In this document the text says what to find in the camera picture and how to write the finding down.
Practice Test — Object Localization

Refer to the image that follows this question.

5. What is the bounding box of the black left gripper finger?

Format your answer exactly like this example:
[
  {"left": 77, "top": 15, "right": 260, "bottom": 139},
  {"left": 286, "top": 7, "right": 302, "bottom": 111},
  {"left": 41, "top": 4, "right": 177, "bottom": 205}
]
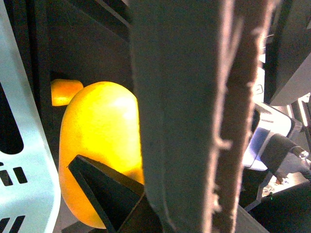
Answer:
[{"left": 69, "top": 155, "right": 162, "bottom": 233}]

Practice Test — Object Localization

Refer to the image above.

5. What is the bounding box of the yellow mango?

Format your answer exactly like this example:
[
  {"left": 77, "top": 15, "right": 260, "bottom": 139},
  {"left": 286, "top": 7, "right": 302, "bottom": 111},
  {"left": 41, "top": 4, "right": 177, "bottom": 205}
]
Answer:
[{"left": 58, "top": 82, "right": 144, "bottom": 229}]

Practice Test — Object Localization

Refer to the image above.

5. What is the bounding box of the light blue plastic basket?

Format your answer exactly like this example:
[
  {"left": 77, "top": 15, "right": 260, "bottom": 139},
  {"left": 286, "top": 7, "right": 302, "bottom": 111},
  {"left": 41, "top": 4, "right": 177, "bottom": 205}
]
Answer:
[{"left": 0, "top": 3, "right": 61, "bottom": 233}]

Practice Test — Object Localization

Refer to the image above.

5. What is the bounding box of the small orange fruit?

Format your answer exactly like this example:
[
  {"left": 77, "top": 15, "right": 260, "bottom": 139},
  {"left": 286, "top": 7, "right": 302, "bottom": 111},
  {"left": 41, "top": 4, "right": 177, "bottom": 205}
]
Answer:
[{"left": 51, "top": 79, "right": 84, "bottom": 106}]

